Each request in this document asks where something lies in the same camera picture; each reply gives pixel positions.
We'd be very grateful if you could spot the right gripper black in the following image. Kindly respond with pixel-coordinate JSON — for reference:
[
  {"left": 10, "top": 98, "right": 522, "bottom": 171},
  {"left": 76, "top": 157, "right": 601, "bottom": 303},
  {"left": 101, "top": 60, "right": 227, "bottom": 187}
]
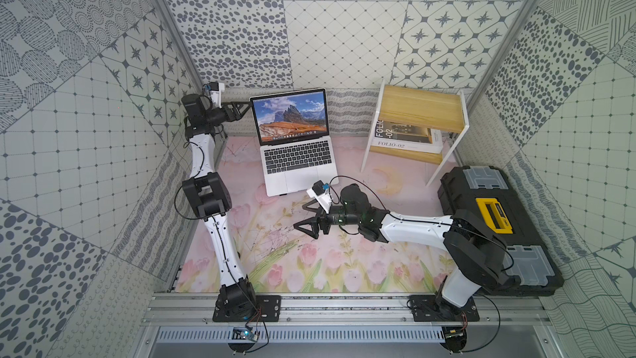
[{"left": 291, "top": 198, "right": 360, "bottom": 239}]

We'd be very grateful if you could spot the silver laptop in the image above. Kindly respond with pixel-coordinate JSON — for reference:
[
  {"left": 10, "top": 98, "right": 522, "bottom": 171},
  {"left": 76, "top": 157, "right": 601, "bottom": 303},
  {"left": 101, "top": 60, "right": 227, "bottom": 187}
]
[{"left": 250, "top": 88, "right": 338, "bottom": 197}]

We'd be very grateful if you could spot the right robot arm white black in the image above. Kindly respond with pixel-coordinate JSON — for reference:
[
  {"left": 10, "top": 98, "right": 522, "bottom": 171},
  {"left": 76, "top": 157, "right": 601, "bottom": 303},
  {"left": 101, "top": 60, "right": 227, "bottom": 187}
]
[{"left": 293, "top": 182, "right": 508, "bottom": 309}]

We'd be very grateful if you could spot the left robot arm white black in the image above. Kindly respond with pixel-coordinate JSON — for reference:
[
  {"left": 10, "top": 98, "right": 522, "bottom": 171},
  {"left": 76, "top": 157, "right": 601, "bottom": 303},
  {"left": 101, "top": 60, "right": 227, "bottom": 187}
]
[{"left": 181, "top": 93, "right": 259, "bottom": 322}]

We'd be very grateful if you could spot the Folio book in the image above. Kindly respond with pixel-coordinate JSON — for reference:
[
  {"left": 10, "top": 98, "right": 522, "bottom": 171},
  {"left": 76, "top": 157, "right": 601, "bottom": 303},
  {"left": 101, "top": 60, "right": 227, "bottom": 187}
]
[{"left": 371, "top": 119, "right": 443, "bottom": 154}]

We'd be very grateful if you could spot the white wooden side table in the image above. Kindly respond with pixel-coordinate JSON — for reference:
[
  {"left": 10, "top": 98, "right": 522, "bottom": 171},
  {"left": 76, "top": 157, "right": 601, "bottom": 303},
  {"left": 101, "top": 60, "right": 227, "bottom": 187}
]
[{"left": 361, "top": 83, "right": 470, "bottom": 183}]

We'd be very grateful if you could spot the black yellow toolbox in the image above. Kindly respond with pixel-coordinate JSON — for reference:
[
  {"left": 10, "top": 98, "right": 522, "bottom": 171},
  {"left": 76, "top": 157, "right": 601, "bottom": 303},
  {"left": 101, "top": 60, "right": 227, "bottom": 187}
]
[{"left": 437, "top": 166, "right": 564, "bottom": 297}]

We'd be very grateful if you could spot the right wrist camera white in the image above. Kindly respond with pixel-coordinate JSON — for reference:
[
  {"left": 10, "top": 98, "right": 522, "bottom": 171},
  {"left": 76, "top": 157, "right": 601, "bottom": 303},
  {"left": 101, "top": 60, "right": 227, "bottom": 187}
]
[{"left": 306, "top": 181, "right": 333, "bottom": 213}]

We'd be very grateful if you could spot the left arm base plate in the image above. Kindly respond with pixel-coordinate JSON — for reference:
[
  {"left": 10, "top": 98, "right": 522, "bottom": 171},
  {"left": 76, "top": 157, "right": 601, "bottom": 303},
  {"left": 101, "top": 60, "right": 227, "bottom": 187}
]
[{"left": 212, "top": 294, "right": 282, "bottom": 323}]

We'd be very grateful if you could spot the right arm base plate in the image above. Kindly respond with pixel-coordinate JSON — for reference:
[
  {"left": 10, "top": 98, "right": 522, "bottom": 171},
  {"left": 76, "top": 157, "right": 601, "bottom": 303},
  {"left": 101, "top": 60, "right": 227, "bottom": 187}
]
[{"left": 407, "top": 294, "right": 480, "bottom": 323}]

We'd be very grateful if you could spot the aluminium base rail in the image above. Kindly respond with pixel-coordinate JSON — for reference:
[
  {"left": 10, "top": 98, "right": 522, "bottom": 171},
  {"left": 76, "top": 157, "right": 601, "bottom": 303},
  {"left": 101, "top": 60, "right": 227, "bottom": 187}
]
[{"left": 141, "top": 293, "right": 550, "bottom": 326}]

